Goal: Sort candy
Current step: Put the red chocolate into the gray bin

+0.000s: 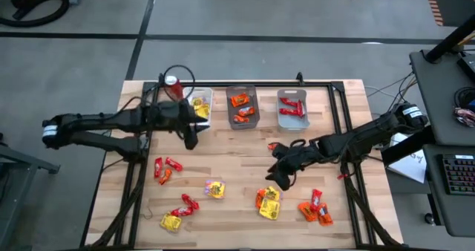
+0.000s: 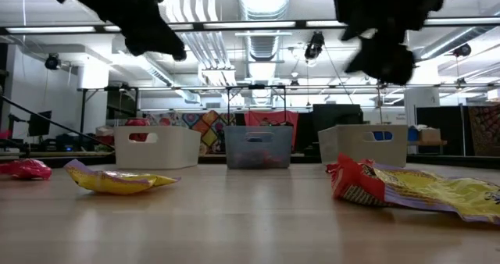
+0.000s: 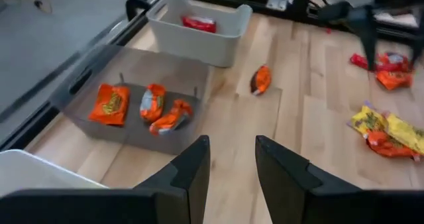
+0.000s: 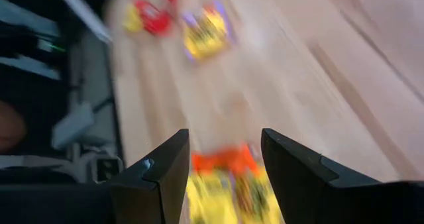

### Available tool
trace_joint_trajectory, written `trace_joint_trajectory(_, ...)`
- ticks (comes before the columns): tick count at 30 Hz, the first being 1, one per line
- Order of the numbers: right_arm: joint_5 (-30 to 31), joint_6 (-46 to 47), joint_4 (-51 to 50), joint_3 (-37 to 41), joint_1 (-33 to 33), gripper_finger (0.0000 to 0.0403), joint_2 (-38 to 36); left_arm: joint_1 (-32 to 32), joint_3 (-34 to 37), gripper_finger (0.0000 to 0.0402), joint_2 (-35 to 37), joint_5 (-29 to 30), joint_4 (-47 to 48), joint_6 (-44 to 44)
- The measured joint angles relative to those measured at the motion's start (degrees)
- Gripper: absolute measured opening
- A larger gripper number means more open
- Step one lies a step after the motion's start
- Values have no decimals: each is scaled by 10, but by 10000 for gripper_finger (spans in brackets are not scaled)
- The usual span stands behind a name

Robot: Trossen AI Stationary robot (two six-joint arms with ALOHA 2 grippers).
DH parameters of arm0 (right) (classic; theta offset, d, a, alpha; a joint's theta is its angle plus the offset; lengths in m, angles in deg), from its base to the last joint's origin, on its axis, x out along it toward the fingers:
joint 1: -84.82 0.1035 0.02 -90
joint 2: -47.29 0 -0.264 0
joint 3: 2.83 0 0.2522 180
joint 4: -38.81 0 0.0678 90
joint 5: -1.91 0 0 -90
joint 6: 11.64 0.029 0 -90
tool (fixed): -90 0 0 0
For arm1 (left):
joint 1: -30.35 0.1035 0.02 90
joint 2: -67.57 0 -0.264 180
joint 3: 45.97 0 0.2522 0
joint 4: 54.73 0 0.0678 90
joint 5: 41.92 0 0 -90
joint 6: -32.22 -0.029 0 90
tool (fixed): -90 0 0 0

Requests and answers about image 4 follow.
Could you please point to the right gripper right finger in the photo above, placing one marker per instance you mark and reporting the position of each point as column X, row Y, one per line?
column 304, row 191

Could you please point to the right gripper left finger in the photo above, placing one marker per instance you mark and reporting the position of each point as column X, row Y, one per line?
column 159, row 191

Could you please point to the yellow candy pack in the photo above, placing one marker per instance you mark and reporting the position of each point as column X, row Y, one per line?
column 130, row 20
column 208, row 201
column 205, row 38
column 261, row 204

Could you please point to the orange candy pack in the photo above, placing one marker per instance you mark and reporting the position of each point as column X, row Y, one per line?
column 225, row 161

